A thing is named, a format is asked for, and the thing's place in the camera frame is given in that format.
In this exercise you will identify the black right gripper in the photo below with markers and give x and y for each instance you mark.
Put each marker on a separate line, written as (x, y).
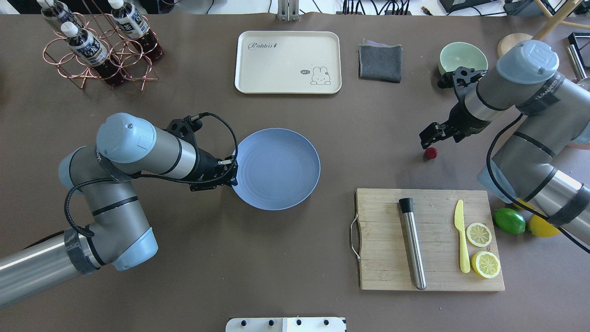
(458, 118)

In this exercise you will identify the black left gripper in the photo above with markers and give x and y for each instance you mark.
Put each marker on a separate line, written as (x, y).
(206, 168)

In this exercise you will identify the red strawberry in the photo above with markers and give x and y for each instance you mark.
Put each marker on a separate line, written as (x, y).
(430, 153)

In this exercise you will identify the blue plate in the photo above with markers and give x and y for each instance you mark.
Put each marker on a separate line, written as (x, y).
(277, 169)

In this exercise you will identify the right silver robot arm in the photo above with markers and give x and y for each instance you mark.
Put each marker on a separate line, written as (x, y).
(556, 113)

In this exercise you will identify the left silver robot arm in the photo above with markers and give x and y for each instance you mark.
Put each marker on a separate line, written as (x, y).
(107, 222)

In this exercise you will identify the mint green bowl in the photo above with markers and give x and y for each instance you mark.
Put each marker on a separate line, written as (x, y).
(463, 54)

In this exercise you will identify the steel muddler black tip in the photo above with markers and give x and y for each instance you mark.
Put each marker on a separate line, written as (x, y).
(413, 246)

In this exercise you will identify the grey folded cloth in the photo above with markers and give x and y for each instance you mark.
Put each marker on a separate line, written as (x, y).
(380, 61)

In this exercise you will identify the yellow lemon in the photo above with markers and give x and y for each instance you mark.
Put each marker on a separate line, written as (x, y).
(541, 228)
(520, 204)

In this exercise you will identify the lemon half slice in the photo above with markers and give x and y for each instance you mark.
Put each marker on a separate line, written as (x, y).
(486, 264)
(479, 235)

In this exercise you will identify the green lime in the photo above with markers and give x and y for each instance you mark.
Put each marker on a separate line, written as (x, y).
(509, 220)

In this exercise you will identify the cream rabbit tray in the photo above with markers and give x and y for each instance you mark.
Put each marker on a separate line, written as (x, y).
(288, 62)

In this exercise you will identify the yellow plastic knife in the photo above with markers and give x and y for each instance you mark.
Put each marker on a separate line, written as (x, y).
(459, 224)

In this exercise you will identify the wooden cutting board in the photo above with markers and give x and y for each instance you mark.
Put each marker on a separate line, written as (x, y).
(384, 262)

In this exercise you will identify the metal ice scoop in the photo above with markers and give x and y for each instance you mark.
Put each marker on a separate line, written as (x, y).
(583, 80)

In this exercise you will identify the wooden cup tree stand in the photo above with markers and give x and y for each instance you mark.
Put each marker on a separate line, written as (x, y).
(509, 41)

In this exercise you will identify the dark tea bottle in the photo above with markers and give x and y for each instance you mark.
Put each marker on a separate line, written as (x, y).
(55, 13)
(136, 28)
(94, 53)

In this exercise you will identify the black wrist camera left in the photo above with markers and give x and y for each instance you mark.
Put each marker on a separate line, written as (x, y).
(185, 129)

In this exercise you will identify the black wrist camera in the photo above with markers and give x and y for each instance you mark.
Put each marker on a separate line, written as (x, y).
(460, 80)
(185, 129)

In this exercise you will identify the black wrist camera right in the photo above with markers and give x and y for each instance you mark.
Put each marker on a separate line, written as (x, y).
(460, 80)

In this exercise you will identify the copper wire bottle rack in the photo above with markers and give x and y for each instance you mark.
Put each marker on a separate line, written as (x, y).
(119, 59)

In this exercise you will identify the aluminium frame post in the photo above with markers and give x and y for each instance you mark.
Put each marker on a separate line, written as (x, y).
(288, 10)

